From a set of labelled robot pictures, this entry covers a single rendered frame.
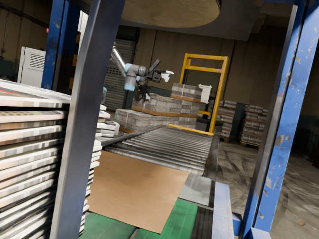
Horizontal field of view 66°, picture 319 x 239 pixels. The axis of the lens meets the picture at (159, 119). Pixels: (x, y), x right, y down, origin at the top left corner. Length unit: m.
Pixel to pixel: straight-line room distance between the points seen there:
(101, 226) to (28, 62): 1.70
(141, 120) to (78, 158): 2.39
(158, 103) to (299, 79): 2.06
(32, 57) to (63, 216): 1.95
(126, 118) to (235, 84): 7.21
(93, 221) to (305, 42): 0.77
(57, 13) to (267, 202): 1.03
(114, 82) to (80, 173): 10.22
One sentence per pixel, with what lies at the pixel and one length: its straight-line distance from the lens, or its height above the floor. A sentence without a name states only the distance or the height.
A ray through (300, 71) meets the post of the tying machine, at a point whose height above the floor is 1.22.
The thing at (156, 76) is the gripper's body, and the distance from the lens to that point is 1.76.
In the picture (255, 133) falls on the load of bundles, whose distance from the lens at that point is 7.89.
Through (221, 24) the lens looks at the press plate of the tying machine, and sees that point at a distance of 0.75.
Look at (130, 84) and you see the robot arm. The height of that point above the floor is 1.11.
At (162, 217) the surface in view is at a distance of 0.60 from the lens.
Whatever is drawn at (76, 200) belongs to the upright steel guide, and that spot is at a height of 0.99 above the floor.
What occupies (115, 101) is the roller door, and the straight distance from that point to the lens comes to 10.32.
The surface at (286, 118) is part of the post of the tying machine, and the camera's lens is 0.87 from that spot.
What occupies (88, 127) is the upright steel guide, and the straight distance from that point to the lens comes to 0.16.
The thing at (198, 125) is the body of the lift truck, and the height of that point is 0.68.
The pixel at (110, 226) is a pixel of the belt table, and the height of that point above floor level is 0.80.
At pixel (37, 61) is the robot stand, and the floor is 1.15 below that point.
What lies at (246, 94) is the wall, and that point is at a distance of 9.51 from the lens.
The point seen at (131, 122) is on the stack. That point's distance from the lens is 2.62.
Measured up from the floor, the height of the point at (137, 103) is 0.92.
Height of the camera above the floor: 1.07
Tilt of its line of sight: 6 degrees down
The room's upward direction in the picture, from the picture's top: 11 degrees clockwise
